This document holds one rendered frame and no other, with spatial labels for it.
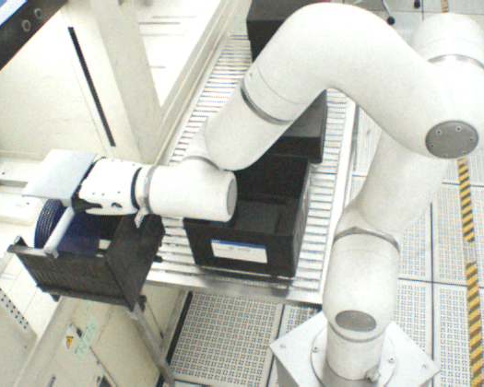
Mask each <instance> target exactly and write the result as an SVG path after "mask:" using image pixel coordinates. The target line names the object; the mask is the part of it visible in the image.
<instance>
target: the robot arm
mask: <svg viewBox="0 0 484 387"><path fill-rule="evenodd" d="M327 88H334V89H336V90H339V92H341V93H343V94H344V95H345V96H347V97H349V98H351V99H352V100H353V101H354V102H356V104H357V105H358V106H359V107H360V108H361V109H362V110H363V111H365V112H366V113H367V114H368V115H370V116H371V117H372V119H373V120H374V121H375V122H376V123H377V124H378V125H379V126H380V127H381V128H382V129H383V130H382V133H381V135H380V139H379V142H378V145H377V148H376V149H375V155H374V157H373V160H372V164H371V166H370V167H369V170H368V173H367V175H366V178H365V180H364V183H363V185H362V187H361V189H360V192H359V193H358V194H357V195H356V196H355V197H354V198H353V199H352V200H351V201H350V202H349V203H348V205H347V206H346V207H345V209H344V210H343V212H342V213H341V215H340V217H339V219H338V222H337V223H336V227H335V231H334V236H333V240H332V244H331V249H330V254H329V262H328V268H327V273H326V278H325V287H324V294H323V306H322V312H323V314H324V317H325V318H326V319H327V326H326V327H324V328H323V329H322V330H321V331H320V332H319V333H318V335H317V336H316V337H315V339H314V341H313V346H312V351H311V358H312V369H313V371H314V374H315V375H316V377H317V378H318V379H319V381H320V382H321V383H322V384H323V385H324V386H325V387H384V386H385V385H386V384H387V383H388V381H389V380H390V379H391V377H392V375H393V372H394V369H395V350H394V347H393V344H392V343H391V342H390V338H389V337H388V336H387V335H386V327H387V326H388V325H389V324H390V323H391V322H392V320H393V319H394V315H395V305H396V294H397V282H398V269H399V257H400V248H401V242H402V239H403V234H404V231H406V230H408V229H410V228H411V227H413V226H414V225H415V224H416V223H417V222H418V221H419V220H420V219H421V217H422V216H423V215H424V214H425V212H426V211H427V209H428V207H429V206H430V204H431V201H432V199H433V198H434V196H435V195H436V194H437V192H438V190H439V188H440V186H441V184H442V182H443V179H444V177H445V174H446V172H447V171H448V166H449V163H450V160H451V159H462V158H467V157H470V156H471V155H473V154H475V153H477V151H479V150H480V149H482V148H483V147H484V31H483V30H482V29H481V27H480V26H479V25H478V23H477V22H476V21H474V20H473V19H471V18H468V17H465V16H463V15H460V14H456V13H454V12H448V13H441V14H439V15H436V14H435V15H433V16H431V17H429V18H427V19H424V20H423V21H422V22H420V24H419V25H418V26H417V27H416V28H415V29H414V32H413V33H412V35H411V36H410V38H409V40H408V43H406V42H405V41H404V40H403V39H401V38H400V37H399V35H398V34H397V33H396V31H395V30H394V29H393V28H392V27H391V26H389V25H388V24H386V23H385V22H384V21H383V20H382V19H381V18H379V17H378V16H376V15H374V14H373V13H371V12H370V11H366V10H364V9H361V8H358V7H355V6H348V5H342V4H332V3H327V2H324V3H316V4H312V5H308V6H306V7H302V8H300V9H299V10H297V11H296V12H295V13H294V14H293V15H292V16H290V17H288V19H287V20H286V21H285V22H284V23H283V24H282V26H281V27H280V28H279V30H278V31H277V33H276V34H275V35H274V36H273V37H272V38H271V40H270V41H269V42H268V44H267V46H266V47H265V48H264V50H263V51H262V52H261V53H260V54H259V56H258V57H257V58H256V59H255V60H254V62H253V63H252V65H251V68H250V69H249V70H248V72H246V73H245V75H244V76H243V78H242V79H241V81H240V82H239V84H238V85H237V86H236V87H235V88H234V90H233V91H232V92H231V94H230V96H229V97H228V99H227V100H226V102H224V104H223V105H222V106H221V108H220V109H219V111H218V113H212V114H211V115H209V116H208V117H207V118H206V119H205V120H204V121H203V122H202V124H201V125H200V127H199V128H198V130H197V131H196V133H195V135H194V136H193V138H192V140H191V141H190V142H189V146H188V147H187V148H186V150H185V153H184V155H183V158H182V161H181V162H180V163H179V164H177V165H175V166H162V165H151V164H147V165H143V164H137V163H134V162H130V161H125V160H120V159H110V158H106V157H101V158H99V159H98V160H96V161H95V162H93V163H92V164H91V166H90V167H89V168H88V170H87V172H86V173H85V175H84V176H83V178H82V181H83V179H84V180H86V181H85V182H84V184H83V185H78V187H77V188H76V189H75V191H74V193H73V194H72V196H71V206H72V210H73V212H74V213H79V212H82V211H85V210H86V212H87V213H90V214H96V215H127V214H134V213H135V212H136V211H137V209H139V210H140V211H141V213H142V214H144V215H147V214H156V215H165V216H173V217H189V218H197V219H206V220H214V221H223V222H227V221H229V220H230V217H231V216H232V213H233V210H234V207H235V204H236V196H237V184H236V180H235V177H234V175H233V173H232V172H231V171H227V170H240V169H244V168H246V167H248V166H250V165H251V164H253V162H255V161H256V160H258V159H259V158H260V157H261V156H262V155H263V154H264V153H265V152H266V151H267V150H268V149H269V148H270V147H271V146H272V145H273V144H274V142H275V140H277V139H278V138H279V137H280V136H281V135H282V134H283V133H284V132H285V131H286V130H287V129H288V128H289V127H290V126H291V125H292V122H294V121H295V120H296V119H297V118H298V117H299V116H300V115H301V114H302V113H303V111H304V110H305V109H306V108H307V107H308V106H309V105H310V104H311V103H312V102H313V101H314V99H315V98H316V97H317V96H318V95H319V94H320V93H321V92H323V91H324V90H325V89H327ZM224 169H225V170H224ZM76 192H80V193H79V194H76ZM80 201H84V202H80Z"/></svg>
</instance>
